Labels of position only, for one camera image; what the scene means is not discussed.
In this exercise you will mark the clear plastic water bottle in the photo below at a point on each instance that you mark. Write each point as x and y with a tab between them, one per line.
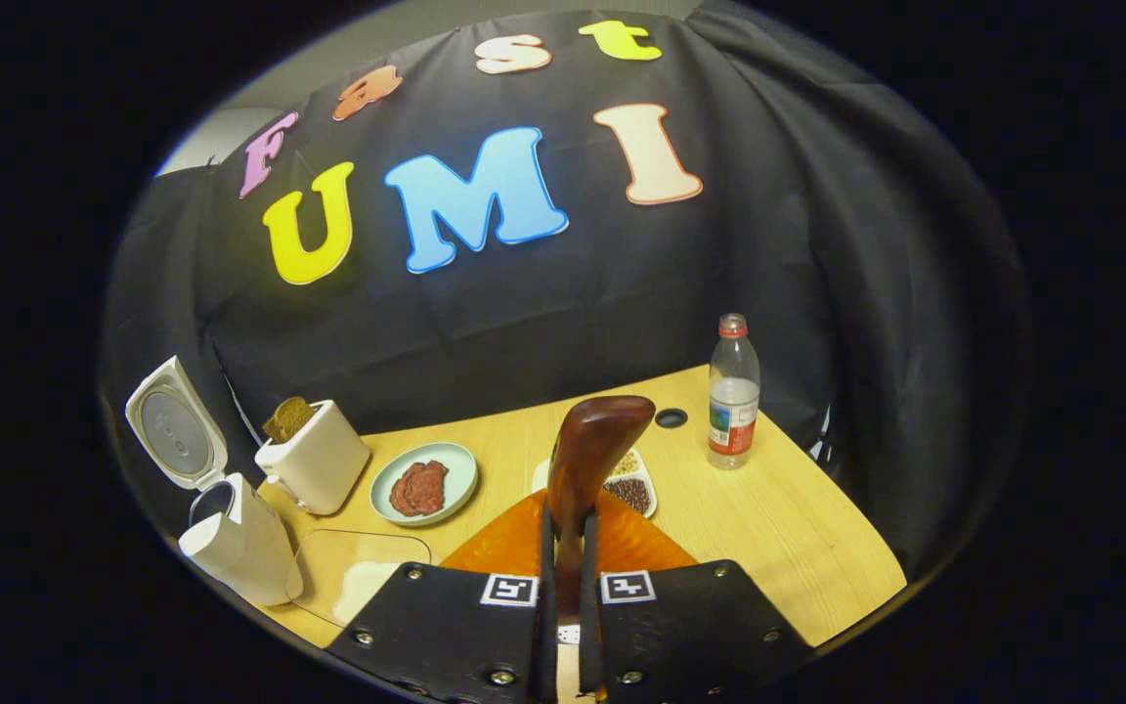
734	401

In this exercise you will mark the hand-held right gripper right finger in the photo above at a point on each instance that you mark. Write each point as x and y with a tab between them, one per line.
587	626

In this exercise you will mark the white toaster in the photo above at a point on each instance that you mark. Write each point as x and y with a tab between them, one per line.
319	464

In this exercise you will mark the red-brown meat piece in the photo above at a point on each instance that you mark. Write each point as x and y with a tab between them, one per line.
405	499
434	481

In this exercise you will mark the white divided bean dish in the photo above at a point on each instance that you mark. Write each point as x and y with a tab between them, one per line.
633	489

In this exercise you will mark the pale green plate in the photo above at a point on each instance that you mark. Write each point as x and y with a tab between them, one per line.
460	469

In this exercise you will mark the white rice cooker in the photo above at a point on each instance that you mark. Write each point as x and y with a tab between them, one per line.
240	548

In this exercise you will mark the black backdrop cloth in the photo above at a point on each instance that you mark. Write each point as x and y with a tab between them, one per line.
768	244

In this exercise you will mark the brown wooden spoon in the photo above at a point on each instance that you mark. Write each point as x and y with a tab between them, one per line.
592	450

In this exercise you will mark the brown bread slice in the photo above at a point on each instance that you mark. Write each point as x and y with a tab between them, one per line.
287	418

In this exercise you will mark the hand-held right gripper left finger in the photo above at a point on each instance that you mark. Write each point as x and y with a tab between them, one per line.
547	626

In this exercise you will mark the white rice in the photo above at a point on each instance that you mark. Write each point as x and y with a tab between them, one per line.
368	592

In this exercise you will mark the clear rice container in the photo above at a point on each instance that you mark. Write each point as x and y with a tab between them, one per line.
328	548

